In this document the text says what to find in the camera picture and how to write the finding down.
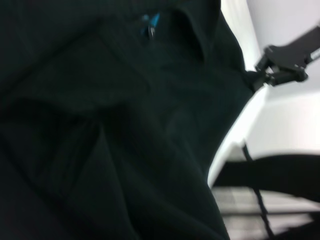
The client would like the black shirt with FREE print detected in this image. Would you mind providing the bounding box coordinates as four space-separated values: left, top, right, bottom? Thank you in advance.
0 0 256 240

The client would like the black braided cable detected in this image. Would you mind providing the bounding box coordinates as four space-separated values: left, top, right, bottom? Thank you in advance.
241 141 276 240

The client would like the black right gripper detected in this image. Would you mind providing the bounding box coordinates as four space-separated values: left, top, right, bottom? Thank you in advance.
243 23 320 92

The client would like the black curved panel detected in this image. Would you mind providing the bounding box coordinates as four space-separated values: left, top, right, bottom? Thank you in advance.
215 154 320 189

